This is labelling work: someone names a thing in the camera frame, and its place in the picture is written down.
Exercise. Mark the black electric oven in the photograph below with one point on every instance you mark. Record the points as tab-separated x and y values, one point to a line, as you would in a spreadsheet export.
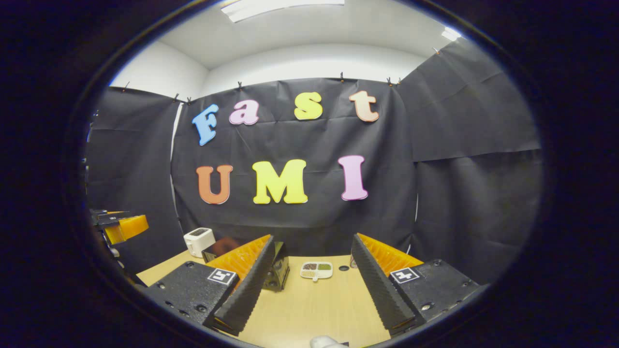
280	270

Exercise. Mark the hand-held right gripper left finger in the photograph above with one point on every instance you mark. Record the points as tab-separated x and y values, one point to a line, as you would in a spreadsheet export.
251	287

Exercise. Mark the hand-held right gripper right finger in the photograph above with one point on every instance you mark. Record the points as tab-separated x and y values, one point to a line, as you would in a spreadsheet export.
377	290

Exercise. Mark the white divided dish with beans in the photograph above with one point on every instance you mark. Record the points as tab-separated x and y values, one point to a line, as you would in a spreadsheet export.
316	277

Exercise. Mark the long ceiling light panel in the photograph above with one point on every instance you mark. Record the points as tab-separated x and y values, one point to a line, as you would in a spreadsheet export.
280	7

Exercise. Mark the white toaster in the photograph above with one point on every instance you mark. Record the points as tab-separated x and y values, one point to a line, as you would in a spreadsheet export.
198	244

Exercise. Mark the small ceiling light panel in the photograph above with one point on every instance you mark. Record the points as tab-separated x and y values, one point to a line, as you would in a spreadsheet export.
450	34

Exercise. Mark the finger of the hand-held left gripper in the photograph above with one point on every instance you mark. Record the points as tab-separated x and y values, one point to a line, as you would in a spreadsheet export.
113	213
130	228

